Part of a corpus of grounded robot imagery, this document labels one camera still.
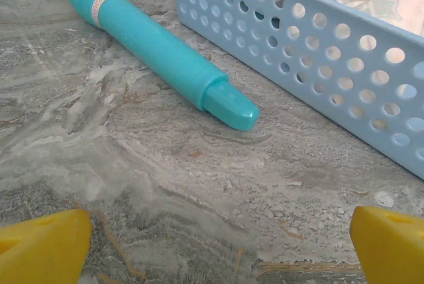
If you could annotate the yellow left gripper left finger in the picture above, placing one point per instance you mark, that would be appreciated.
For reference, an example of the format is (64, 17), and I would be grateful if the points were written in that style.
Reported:
(43, 251)

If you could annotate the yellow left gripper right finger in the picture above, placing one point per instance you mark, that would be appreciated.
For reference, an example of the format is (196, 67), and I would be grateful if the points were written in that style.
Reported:
(394, 251)

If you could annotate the light blue perforated basket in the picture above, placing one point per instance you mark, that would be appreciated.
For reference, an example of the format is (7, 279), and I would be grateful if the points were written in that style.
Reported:
(331, 75)

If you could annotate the teal toy microphone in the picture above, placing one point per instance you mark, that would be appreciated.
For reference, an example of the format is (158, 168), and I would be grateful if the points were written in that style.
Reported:
(159, 49)

